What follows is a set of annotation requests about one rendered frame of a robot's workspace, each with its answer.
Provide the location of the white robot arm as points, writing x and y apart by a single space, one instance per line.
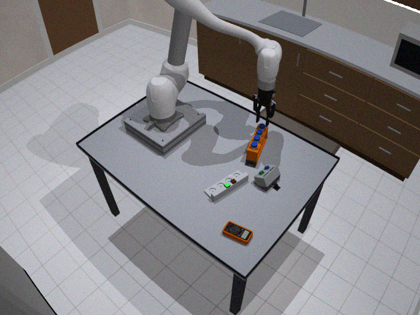
162 91

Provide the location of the orange pocket multimeter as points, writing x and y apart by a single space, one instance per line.
237 232

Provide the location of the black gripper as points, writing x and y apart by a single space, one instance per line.
265 97

